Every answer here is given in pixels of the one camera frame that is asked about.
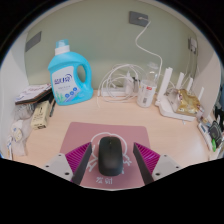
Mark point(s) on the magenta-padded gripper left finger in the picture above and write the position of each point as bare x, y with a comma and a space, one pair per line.
78, 160

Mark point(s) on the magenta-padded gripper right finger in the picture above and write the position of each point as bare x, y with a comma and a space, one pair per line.
148, 160

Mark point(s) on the black computer mouse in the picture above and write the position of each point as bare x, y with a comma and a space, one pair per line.
110, 156

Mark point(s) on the pink cartoon-print mouse pad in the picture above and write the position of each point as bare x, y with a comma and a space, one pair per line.
80, 133

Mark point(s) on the white router with antennas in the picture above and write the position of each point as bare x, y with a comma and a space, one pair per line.
170, 111

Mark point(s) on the yellow carton box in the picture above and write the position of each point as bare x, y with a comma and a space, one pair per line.
40, 115

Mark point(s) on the clear plastic bag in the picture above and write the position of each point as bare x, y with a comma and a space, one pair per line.
21, 136

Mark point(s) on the clear plastic bottle white label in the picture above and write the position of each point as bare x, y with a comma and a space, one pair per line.
146, 93

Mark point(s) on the small green packet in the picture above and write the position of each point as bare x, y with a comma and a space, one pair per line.
213, 145

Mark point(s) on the white yellow packet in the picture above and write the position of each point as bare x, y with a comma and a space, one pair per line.
10, 148

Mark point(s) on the grey pouch with green trim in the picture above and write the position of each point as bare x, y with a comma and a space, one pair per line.
215, 131

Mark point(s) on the blue detergent bottle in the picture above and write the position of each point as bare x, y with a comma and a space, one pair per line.
65, 83

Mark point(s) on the stack of books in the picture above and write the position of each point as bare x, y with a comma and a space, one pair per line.
33, 93

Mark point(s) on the white wall charger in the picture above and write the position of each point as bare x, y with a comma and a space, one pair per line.
192, 45

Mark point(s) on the grey blank wall plate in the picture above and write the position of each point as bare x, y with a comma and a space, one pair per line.
33, 41

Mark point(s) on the grey wall outlet with plug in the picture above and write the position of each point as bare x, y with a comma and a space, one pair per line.
136, 18

